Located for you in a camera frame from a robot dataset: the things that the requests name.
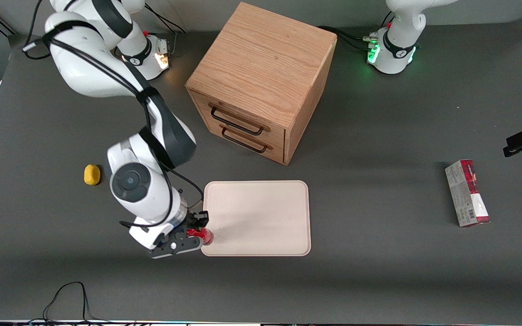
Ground red coke bottle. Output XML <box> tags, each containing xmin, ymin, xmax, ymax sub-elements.
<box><xmin>187</xmin><ymin>228</ymin><xmax>214</xmax><ymax>245</ymax></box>

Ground beige rectangular tray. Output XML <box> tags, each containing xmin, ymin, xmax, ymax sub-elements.
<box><xmin>201</xmin><ymin>180</ymin><xmax>311</xmax><ymax>257</ymax></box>

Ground yellow oval plastic object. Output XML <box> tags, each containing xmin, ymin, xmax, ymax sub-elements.
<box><xmin>84</xmin><ymin>164</ymin><xmax>102</xmax><ymax>186</ymax></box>

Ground wooden two-drawer cabinet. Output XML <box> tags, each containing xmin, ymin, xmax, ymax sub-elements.
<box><xmin>185</xmin><ymin>2</ymin><xmax>338</xmax><ymax>166</ymax></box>

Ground red and grey carton box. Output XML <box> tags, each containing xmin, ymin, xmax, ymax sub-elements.
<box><xmin>445</xmin><ymin>159</ymin><xmax>491</xmax><ymax>227</ymax></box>

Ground black metal drawer handle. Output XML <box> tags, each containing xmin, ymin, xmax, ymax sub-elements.
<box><xmin>208</xmin><ymin>103</ymin><xmax>271</xmax><ymax>136</ymax></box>
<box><xmin>220</xmin><ymin>125</ymin><xmax>274</xmax><ymax>153</ymax></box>

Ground black cable on table edge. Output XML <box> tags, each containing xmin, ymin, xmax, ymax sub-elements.
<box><xmin>28</xmin><ymin>282</ymin><xmax>126</xmax><ymax>326</ymax></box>

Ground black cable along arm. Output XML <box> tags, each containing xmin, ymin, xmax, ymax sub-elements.
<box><xmin>23</xmin><ymin>27</ymin><xmax>205</xmax><ymax>229</ymax></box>

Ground black cables at arm base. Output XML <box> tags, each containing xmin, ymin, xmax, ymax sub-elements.
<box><xmin>318</xmin><ymin>25</ymin><xmax>379</xmax><ymax>51</ymax></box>
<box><xmin>145</xmin><ymin>4</ymin><xmax>186</xmax><ymax>35</ymax></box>

